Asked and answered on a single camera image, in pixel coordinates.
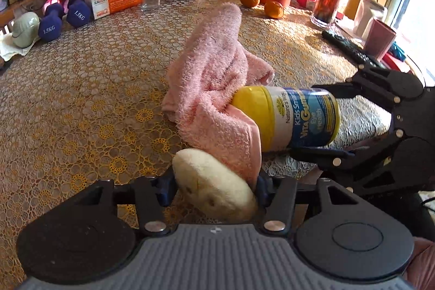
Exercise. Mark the pale potato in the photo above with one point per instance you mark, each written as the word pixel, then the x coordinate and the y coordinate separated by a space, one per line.
pixel 210 184

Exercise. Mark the pink towel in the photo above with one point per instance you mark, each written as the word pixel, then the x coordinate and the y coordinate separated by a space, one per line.
pixel 210 72

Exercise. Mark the white napkin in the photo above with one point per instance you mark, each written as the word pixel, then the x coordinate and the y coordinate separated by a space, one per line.
pixel 13 52

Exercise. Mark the blue dumbbell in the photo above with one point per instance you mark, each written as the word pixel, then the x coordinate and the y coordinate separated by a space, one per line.
pixel 80 11
pixel 51 25

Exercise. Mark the yellow-lidded vitamin bottle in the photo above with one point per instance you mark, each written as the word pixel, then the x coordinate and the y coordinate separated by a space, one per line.
pixel 299 120

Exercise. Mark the pink clothing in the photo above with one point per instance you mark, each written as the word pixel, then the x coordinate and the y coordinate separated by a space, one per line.
pixel 424 262

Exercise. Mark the white pouch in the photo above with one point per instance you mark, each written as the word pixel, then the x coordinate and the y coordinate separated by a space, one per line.
pixel 368 11

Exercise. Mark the teal packet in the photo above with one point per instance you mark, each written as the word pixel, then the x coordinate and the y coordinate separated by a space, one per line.
pixel 397 51

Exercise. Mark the black remote control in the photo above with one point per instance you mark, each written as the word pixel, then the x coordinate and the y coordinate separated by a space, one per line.
pixel 350 48

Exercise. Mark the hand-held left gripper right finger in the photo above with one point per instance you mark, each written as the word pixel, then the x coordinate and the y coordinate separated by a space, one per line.
pixel 262 186

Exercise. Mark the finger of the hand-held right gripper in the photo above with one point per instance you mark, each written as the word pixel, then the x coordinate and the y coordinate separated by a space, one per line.
pixel 340 90
pixel 326 157

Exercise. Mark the glass of dark drink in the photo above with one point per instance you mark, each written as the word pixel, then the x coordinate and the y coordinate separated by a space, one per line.
pixel 327 1

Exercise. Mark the pink cup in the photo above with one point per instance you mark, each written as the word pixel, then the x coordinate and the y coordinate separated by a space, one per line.
pixel 379 38

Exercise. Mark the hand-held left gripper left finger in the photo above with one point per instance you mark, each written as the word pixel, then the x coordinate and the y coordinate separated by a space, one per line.
pixel 167 189

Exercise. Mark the pale green dumbbell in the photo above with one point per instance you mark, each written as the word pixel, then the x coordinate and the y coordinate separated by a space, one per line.
pixel 25 30

